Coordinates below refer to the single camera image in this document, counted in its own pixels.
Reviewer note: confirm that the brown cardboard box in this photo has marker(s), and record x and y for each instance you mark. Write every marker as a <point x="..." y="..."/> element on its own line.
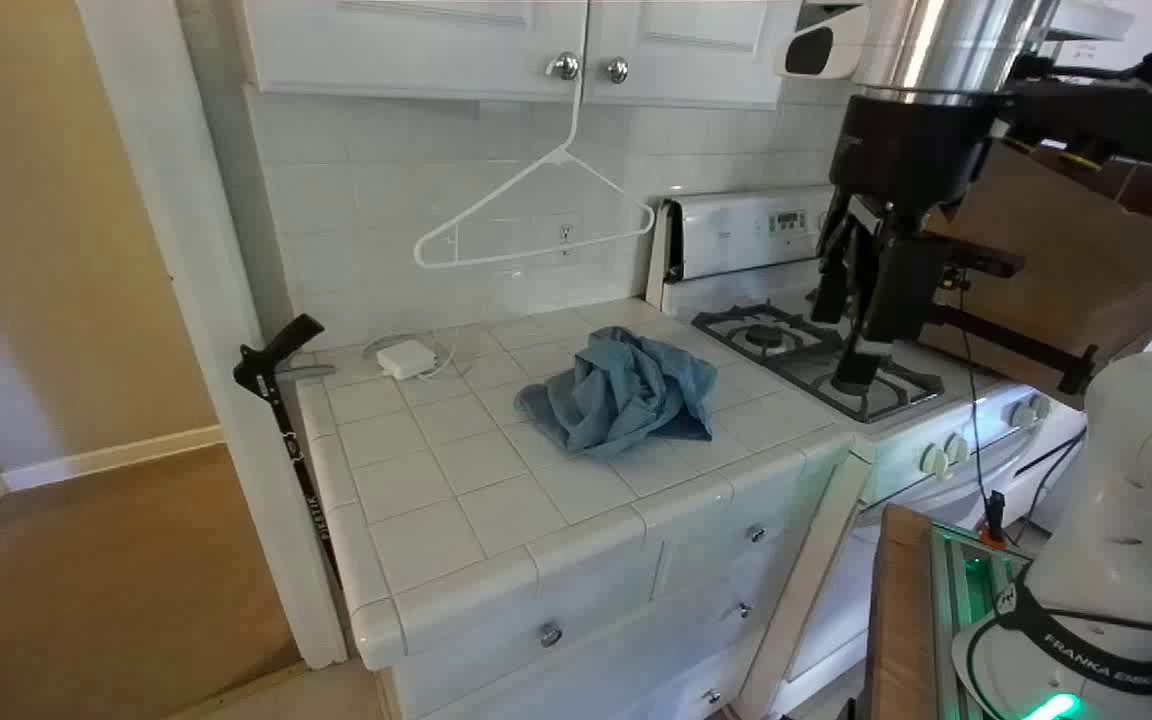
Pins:
<point x="1082" y="255"/>

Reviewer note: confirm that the silver cabinet knob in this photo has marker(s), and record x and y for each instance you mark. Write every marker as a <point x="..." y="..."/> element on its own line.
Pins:
<point x="562" y="66"/>
<point x="616" y="71"/>

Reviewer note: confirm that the black clamp mount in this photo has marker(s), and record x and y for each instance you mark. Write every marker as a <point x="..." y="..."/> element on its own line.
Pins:
<point x="271" y="357"/>

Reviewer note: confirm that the silver drawer knob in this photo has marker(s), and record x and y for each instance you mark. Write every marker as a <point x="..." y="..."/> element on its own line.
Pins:
<point x="753" y="532"/>
<point x="548" y="635"/>
<point x="737" y="615"/>
<point x="710" y="697"/>

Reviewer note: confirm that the black stereo camera bar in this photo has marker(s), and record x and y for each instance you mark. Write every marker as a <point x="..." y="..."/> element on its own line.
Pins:
<point x="977" y="256"/>

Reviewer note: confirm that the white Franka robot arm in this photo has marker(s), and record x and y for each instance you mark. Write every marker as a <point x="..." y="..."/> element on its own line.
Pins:
<point x="1136" y="507"/>

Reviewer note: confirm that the large black burner grate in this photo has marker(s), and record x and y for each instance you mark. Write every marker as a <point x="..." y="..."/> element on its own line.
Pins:
<point x="777" y="337"/>

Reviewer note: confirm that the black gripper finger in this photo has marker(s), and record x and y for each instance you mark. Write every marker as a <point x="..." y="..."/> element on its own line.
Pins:
<point x="903" y="287"/>
<point x="840" y="267"/>

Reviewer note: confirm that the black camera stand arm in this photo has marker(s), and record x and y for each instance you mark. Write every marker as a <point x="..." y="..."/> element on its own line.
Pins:
<point x="1019" y="344"/>

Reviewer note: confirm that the green lit base plate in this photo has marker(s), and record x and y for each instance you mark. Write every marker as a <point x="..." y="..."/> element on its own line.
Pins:
<point x="969" y="601"/>

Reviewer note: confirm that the blue crumpled cloth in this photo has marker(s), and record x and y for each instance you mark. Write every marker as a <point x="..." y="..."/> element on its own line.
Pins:
<point x="616" y="392"/>

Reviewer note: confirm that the brown wooden table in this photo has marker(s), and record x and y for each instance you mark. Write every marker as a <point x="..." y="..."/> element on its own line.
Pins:
<point x="897" y="625"/>

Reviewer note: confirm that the white stove knob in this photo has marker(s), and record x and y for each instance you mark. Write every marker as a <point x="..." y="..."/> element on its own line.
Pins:
<point x="937" y="458"/>
<point x="1027" y="411"/>

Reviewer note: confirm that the small white box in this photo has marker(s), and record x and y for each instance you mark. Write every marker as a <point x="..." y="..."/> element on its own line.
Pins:
<point x="406" y="357"/>

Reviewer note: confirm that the narrow white cabinet door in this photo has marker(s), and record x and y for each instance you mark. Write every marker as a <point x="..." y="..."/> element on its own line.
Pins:
<point x="697" y="55"/>

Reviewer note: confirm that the white baseboard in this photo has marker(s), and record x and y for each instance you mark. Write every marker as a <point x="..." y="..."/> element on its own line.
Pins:
<point x="110" y="458"/>

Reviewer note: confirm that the white tiled counter cabinet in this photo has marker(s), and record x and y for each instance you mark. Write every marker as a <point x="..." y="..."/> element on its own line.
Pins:
<point x="497" y="653"/>

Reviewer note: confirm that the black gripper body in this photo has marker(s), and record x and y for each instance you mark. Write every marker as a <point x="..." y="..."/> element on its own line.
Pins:
<point x="911" y="147"/>

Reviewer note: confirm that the wide white cabinet door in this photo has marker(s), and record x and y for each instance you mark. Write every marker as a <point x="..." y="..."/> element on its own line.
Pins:
<point x="403" y="46"/>

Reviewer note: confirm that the leaning pale wooden board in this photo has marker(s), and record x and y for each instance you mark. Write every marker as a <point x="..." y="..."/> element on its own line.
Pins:
<point x="800" y="584"/>

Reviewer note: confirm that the white door frame post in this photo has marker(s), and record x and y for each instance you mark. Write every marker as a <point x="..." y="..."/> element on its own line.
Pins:
<point x="189" y="267"/>

